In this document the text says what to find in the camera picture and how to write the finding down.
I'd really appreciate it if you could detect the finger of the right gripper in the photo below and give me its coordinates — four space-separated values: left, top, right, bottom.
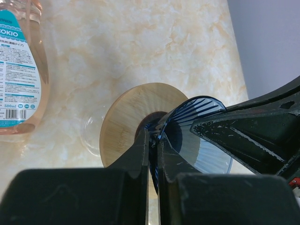
226 86 300 113

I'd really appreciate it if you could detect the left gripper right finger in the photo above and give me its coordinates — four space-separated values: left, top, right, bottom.
157 138 300 225

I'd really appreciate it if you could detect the blue glass dripper cone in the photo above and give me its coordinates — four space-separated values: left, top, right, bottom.
144 96 233 190

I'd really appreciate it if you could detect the pink detergent bottle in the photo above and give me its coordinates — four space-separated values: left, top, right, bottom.
0 0 50 135

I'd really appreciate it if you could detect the clear glass carafe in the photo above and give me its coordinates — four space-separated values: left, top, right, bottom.
81 105 109 157

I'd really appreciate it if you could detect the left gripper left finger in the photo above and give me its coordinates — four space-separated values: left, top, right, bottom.
0 131 149 225

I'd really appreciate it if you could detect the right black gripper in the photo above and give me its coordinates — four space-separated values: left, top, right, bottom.
191 77 300 198

